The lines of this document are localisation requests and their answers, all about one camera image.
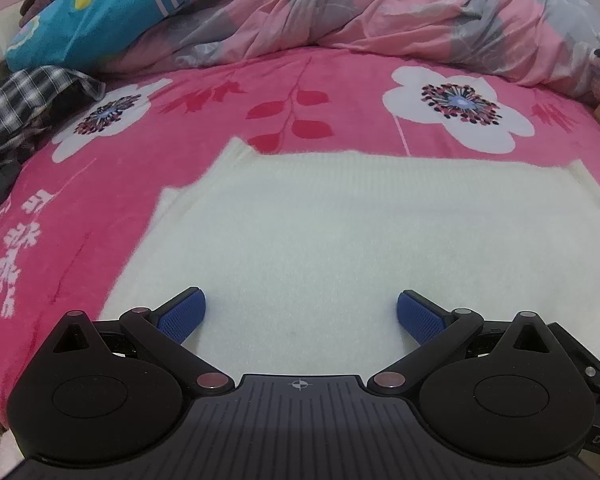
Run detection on pink grey floral quilt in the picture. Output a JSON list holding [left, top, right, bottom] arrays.
[[100, 0, 600, 106]]

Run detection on black white plaid shirt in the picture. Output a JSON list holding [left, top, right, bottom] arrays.
[[0, 65, 106, 161]]

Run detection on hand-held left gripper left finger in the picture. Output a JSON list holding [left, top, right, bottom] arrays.
[[52, 286, 236, 392]]

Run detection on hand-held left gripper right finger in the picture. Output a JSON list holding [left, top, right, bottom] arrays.
[[369, 289, 551, 393]]

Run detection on pink floral bed sheet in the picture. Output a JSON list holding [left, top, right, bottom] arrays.
[[0, 45, 600, 421]]

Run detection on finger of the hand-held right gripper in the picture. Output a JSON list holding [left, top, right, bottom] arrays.
[[547, 274, 600, 401]]

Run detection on white fuzzy sweater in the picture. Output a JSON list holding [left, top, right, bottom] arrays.
[[100, 139, 600, 381]]

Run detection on blue striped cartoon blanket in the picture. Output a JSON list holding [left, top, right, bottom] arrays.
[[5, 0, 301, 73]]

